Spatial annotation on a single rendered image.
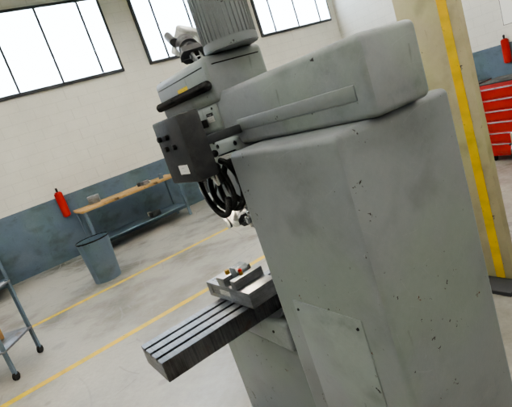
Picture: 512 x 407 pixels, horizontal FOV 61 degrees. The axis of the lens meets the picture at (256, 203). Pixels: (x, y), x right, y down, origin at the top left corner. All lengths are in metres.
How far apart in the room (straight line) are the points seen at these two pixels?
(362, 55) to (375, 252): 0.46
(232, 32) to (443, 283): 1.02
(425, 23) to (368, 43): 2.08
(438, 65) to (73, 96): 7.52
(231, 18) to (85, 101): 8.04
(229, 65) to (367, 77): 0.67
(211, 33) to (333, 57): 0.57
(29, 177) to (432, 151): 8.38
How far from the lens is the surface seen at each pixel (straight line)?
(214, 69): 1.59
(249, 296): 1.76
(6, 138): 9.18
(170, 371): 1.72
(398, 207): 1.16
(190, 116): 1.34
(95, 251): 6.49
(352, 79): 1.11
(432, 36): 3.15
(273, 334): 1.88
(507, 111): 6.16
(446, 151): 1.34
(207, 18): 1.59
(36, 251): 9.20
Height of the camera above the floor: 1.68
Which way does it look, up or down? 12 degrees down
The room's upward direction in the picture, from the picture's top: 19 degrees counter-clockwise
